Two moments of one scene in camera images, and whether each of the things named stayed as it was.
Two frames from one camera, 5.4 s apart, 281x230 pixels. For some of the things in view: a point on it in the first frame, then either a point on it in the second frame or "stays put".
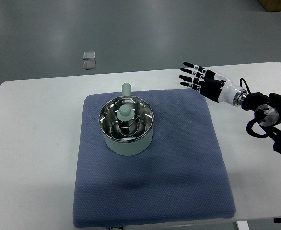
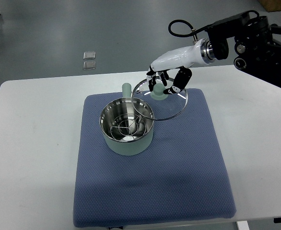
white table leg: x=242 y=225 stays put
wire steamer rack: x=130 y=129 stays put
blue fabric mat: x=181 y=177 stays put
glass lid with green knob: x=125 y=119 to x=156 y=104
